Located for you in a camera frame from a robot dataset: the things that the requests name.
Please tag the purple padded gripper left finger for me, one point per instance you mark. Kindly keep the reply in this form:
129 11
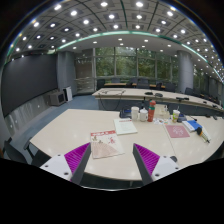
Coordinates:
69 166

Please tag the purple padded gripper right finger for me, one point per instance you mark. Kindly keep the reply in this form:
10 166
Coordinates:
151 166

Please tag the red and white magazine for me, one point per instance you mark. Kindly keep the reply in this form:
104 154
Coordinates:
105 144

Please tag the white paper booklet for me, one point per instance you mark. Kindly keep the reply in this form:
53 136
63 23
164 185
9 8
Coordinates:
124 126

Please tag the white ceramic mug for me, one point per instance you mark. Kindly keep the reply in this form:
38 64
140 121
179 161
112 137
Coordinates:
143 115

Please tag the red thermos bottle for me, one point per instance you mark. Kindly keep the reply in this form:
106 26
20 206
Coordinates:
151 110

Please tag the blue and white book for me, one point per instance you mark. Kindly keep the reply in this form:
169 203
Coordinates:
191 125

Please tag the white paper cup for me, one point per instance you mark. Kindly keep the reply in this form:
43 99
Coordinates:
134 113

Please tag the green and white drink cup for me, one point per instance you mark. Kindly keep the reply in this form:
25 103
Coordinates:
175 115

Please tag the black office chair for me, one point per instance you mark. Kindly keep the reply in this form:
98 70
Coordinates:
13 153

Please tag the long curved conference table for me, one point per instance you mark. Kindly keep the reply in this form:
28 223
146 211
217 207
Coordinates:
116 99

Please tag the grey box appliance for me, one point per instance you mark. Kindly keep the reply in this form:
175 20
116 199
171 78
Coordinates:
57 98

